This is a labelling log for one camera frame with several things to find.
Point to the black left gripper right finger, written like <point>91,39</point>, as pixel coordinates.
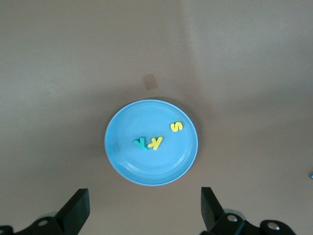
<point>214,220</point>

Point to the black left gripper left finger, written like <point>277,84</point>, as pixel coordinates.
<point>69,220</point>

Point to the yellow foam letter k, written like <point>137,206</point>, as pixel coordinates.
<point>156,143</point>

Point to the yellow foam letter s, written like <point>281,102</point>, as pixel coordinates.
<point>176,127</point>

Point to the teal foam letter y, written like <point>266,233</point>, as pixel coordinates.
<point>141,143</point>

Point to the blue round plate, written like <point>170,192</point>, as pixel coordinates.
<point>159,161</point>

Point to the brown table cover mat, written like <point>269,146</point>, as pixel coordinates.
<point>49,73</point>

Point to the translucent tape patch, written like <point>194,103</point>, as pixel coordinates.
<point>149,82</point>

